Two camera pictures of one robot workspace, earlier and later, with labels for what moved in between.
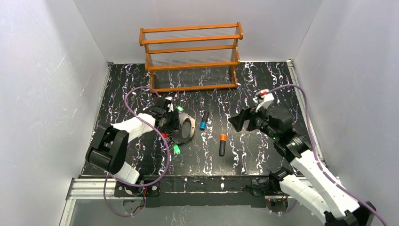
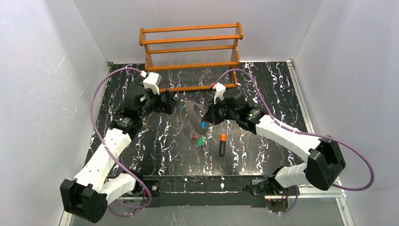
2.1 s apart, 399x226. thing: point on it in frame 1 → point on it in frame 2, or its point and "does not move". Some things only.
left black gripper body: (174, 119) → (167, 101)
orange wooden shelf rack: (192, 57) does not move
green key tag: (177, 149) → (200, 141)
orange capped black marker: (222, 145) does not move
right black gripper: (252, 118) → (211, 115)
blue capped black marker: (203, 123) does not move
